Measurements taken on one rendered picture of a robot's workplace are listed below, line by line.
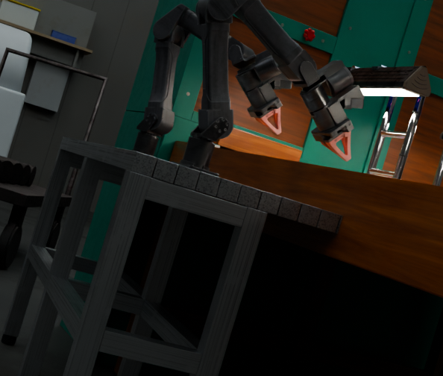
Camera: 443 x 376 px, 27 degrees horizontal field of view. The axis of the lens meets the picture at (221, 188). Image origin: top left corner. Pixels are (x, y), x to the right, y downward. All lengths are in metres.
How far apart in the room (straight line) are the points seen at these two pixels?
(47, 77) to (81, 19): 0.79
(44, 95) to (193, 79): 8.18
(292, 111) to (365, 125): 0.29
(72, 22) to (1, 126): 4.65
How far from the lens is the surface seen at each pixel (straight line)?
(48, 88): 11.18
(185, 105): 3.03
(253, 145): 3.06
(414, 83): 2.48
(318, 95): 2.22
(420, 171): 3.46
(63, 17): 11.07
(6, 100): 6.56
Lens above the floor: 0.63
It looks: 1 degrees up
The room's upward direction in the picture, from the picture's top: 17 degrees clockwise
